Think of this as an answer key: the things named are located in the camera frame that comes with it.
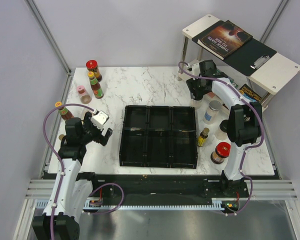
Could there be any right aluminium frame post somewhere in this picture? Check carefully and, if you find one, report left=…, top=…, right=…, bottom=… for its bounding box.
left=259, top=0, right=290, bottom=44

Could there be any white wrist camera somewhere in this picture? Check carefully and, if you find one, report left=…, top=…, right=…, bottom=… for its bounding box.
left=91, top=111, right=109, bottom=131
left=188, top=63, right=201, bottom=79

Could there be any red-lid sauce jar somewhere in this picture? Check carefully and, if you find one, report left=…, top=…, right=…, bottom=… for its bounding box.
left=85, top=59, right=103, bottom=82
left=210, top=141, right=231, bottom=164

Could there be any black six-compartment plastic tray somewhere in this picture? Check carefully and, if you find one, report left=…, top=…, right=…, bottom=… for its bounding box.
left=119, top=105, right=198, bottom=169

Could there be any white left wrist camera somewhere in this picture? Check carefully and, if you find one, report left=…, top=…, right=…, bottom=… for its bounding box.
left=91, top=111, right=109, bottom=131

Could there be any pink-lid spice shaker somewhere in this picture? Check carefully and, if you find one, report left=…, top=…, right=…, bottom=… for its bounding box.
left=76, top=85, right=92, bottom=105

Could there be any pink flat booklet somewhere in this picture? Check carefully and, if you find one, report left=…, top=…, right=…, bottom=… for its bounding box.
left=206, top=92, right=216, bottom=99

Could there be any red-lid sauce jar left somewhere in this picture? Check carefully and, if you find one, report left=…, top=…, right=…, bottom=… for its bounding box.
left=85, top=59, right=103, bottom=82

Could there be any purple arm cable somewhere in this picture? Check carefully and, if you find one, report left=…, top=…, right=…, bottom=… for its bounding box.
left=177, top=61, right=265, bottom=217
left=43, top=102, right=125, bottom=240

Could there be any yellow-cap sauce bottle front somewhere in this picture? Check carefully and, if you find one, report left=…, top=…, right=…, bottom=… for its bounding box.
left=55, top=101, right=74, bottom=121

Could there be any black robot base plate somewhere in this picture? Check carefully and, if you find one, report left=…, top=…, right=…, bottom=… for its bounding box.
left=77, top=172, right=249, bottom=206

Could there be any silver-lid salt jar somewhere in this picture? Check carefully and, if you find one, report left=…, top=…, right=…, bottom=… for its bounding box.
left=203, top=100, right=222, bottom=125

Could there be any small brown-lid jar left edge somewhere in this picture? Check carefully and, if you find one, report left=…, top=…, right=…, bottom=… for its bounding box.
left=58, top=134, right=65, bottom=141

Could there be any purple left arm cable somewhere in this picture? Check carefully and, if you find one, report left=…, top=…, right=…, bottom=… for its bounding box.
left=43, top=102, right=125, bottom=240

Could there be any brown-lid spice jar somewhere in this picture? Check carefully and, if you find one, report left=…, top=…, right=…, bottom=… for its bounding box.
left=215, top=119, right=228, bottom=141

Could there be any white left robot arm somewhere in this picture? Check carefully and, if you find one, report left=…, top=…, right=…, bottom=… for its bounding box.
left=32, top=110, right=113, bottom=240

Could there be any yellow-cap sauce bottle tall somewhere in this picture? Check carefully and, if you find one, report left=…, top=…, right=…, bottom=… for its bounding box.
left=87, top=71, right=104, bottom=99

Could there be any green paperback book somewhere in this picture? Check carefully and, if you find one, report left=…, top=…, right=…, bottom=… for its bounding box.
left=216, top=68, right=239, bottom=89

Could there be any black-lid pepper shaker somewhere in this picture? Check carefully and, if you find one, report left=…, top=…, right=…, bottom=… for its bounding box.
left=190, top=99, right=203, bottom=110

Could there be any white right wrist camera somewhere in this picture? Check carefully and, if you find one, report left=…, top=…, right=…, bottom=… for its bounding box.
left=188, top=63, right=201, bottom=79

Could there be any white slotted cable duct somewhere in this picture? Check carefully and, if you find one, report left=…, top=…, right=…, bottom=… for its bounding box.
left=83, top=199, right=240, bottom=212

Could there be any small yellow-label brown bottle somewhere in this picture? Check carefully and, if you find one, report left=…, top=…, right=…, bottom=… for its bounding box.
left=197, top=127, right=210, bottom=147

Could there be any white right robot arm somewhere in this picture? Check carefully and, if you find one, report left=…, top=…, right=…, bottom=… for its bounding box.
left=178, top=60, right=265, bottom=197

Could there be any red-lid sauce jar right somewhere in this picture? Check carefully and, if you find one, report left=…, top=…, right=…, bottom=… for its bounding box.
left=210, top=141, right=231, bottom=164

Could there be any dark Three Days book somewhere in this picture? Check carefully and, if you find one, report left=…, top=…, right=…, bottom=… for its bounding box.
left=197, top=20, right=253, bottom=60

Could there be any black clipboard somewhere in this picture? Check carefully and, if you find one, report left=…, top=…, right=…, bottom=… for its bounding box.
left=192, top=20, right=277, bottom=77

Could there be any aluminium corner frame post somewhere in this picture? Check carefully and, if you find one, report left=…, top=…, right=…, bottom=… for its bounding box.
left=25, top=0, right=72, bottom=76

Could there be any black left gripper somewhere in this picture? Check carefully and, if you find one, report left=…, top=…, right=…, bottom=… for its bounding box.
left=79, top=112, right=112, bottom=146

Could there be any white two-tier shelf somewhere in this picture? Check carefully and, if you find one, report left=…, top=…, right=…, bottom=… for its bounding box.
left=181, top=14, right=300, bottom=111

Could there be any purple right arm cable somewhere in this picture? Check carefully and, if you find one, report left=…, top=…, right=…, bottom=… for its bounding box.
left=177, top=61, right=265, bottom=217

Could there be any colourful Treehouse book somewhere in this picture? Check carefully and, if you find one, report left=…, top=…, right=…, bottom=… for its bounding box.
left=238, top=84, right=262, bottom=103

